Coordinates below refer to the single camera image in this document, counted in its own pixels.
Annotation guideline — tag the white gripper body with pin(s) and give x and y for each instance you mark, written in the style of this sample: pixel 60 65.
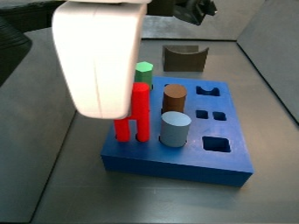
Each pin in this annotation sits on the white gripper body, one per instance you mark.
pixel 96 37

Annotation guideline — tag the red square-circle object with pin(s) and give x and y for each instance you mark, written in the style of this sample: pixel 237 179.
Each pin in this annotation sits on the red square-circle object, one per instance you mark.
pixel 138 114

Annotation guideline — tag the black curved regrasp stand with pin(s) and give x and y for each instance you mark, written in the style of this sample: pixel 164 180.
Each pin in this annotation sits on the black curved regrasp stand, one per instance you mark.
pixel 184 58

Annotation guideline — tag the blue foam fixture block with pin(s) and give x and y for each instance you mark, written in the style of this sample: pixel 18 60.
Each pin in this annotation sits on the blue foam fixture block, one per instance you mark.
pixel 213 156

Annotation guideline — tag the green hexagonal peg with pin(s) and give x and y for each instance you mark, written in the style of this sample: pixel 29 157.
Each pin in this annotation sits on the green hexagonal peg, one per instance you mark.
pixel 142 72

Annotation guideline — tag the brown cylinder peg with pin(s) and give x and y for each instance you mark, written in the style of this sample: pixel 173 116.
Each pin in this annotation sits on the brown cylinder peg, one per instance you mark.
pixel 173 97

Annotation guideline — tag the light blue cylinder peg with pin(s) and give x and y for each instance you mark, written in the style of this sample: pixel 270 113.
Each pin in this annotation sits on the light blue cylinder peg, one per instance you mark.
pixel 174 127

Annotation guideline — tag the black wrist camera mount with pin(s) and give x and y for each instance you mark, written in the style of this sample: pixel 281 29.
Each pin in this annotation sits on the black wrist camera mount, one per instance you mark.
pixel 189 11

